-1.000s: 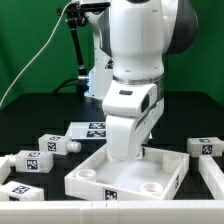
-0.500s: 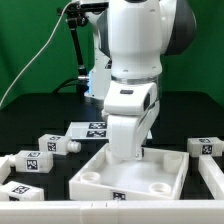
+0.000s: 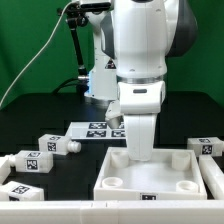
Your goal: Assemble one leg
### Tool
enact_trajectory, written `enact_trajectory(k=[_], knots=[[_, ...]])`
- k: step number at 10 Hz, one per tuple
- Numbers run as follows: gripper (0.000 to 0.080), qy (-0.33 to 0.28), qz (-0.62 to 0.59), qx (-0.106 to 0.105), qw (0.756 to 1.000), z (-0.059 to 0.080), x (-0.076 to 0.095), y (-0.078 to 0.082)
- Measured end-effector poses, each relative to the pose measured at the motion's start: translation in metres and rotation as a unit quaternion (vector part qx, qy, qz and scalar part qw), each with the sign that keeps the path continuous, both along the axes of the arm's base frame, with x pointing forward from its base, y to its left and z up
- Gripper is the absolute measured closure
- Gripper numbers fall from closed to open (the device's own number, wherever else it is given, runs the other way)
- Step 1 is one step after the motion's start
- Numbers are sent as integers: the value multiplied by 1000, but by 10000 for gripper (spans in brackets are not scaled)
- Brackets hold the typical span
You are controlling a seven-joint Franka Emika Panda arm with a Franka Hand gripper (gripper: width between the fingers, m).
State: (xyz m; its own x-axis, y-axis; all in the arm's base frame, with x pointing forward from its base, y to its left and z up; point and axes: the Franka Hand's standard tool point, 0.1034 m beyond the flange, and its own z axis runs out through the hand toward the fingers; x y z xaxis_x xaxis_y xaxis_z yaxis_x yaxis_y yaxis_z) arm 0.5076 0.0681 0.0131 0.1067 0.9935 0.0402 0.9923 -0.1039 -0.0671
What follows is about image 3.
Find white obstacle fence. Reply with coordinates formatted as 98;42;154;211
0;156;224;224

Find white square tabletop tray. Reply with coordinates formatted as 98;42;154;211
93;147;207;200

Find black camera stand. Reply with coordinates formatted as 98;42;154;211
53;0;111;94

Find white marker plate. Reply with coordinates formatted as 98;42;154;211
66;122;125;140

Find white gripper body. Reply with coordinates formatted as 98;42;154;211
124;114;157;161

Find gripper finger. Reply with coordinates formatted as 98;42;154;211
105;100;122;129

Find white cable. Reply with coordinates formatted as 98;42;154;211
0;0;78;109

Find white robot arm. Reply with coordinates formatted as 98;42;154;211
100;0;197;161

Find black cable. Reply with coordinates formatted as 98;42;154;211
51;78;84;94

